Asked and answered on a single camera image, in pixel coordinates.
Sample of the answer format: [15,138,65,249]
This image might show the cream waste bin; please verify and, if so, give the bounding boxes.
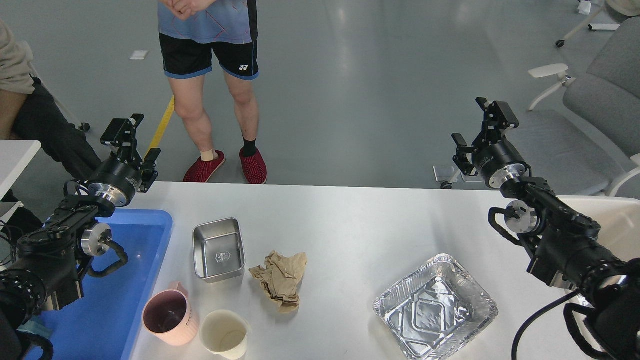
[559,195,640,262]

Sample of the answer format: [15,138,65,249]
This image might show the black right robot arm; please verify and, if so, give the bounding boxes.
[452,97,640,360]

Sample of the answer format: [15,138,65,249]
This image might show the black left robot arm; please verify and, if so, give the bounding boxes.
[0,113,161,360]

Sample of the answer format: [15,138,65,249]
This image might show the blue plastic bin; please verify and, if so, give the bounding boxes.
[36,208,173,360]

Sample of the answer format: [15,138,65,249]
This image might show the cream paper cup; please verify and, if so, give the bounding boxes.
[199,309,250,360]

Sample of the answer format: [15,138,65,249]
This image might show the pink plastic mug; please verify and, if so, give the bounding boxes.
[141,281,201,347]

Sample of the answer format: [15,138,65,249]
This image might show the aluminium foil tray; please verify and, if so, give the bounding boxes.
[372,253,499,360]

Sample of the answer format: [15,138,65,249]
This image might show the square stainless steel tray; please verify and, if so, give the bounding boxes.
[192,218,246,284]

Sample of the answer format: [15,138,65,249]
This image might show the crumpled brown paper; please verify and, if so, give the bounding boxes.
[249,250,307,314]

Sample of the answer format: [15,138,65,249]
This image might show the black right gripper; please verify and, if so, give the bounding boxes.
[452,96,529,189]

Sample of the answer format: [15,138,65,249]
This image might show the white chair base far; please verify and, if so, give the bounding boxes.
[554,0,620,49]

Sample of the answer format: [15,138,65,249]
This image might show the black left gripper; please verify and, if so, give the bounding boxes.
[86,114,162,207]

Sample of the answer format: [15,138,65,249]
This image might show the white side table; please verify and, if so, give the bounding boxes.
[0,140,41,199]

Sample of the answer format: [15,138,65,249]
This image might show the standing person in shorts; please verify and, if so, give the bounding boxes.
[157,0,268,185]

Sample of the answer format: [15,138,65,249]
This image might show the seated person at left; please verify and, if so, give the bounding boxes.
[0,22,102,181]

